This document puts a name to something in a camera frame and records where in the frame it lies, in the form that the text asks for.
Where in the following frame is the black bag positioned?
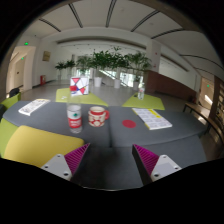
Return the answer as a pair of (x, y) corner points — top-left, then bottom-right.
(8, 87), (21, 98)

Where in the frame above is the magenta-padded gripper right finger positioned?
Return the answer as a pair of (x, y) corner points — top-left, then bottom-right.
(131, 143), (183, 186)

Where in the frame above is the lime green chair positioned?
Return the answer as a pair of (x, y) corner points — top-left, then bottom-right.
(0, 92), (22, 111)

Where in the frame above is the white printed booklet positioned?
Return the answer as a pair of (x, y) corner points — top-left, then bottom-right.
(17, 98), (52, 117)

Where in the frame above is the flat round red coaster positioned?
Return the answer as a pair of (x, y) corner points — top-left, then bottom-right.
(121, 119), (137, 129)

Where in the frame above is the red and white mug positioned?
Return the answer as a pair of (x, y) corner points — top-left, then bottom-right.
(87, 105), (110, 128)

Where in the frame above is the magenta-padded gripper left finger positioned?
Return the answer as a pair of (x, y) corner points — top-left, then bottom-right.
(40, 143), (91, 183)

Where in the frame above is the wooden bench with black frame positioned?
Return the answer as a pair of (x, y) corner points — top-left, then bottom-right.
(182, 101), (224, 141)

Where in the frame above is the white and yellow booklet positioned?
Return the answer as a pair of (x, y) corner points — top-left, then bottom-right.
(131, 107), (174, 131)

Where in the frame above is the white cube with coloured triangles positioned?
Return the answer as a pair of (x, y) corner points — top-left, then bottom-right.
(69, 76), (90, 97)

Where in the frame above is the framed wall picture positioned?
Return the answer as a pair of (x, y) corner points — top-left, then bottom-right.
(42, 50), (52, 62)

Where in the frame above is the small clear water bottle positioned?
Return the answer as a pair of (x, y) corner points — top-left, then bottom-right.
(137, 82), (146, 101)

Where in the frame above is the clear red-capped water bottle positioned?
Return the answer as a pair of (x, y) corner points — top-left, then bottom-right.
(65, 85), (84, 134)

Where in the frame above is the group of potted green plants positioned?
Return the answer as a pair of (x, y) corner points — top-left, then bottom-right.
(54, 46), (153, 89)

